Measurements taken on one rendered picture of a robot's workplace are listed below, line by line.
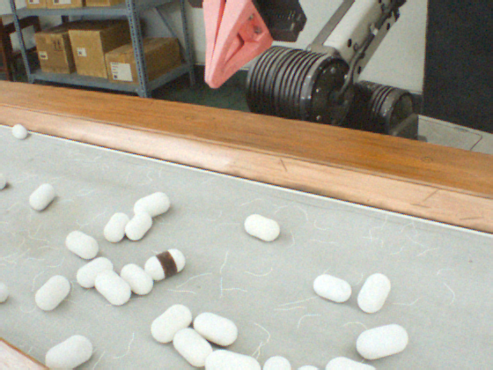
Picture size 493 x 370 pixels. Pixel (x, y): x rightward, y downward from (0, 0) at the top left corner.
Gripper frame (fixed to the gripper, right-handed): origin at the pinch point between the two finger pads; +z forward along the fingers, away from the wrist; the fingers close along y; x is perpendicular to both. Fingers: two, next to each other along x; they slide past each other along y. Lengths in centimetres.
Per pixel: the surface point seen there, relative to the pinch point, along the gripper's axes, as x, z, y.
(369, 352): 1.2, 18.0, 19.6
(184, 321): -0.5, 20.3, 6.5
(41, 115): 13.4, 2.0, -37.8
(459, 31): 153, -124, -7
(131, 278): 0.2, 18.8, 0.0
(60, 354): -5.7, 25.8, 1.0
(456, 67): 165, -113, -7
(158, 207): 6.7, 11.3, -5.1
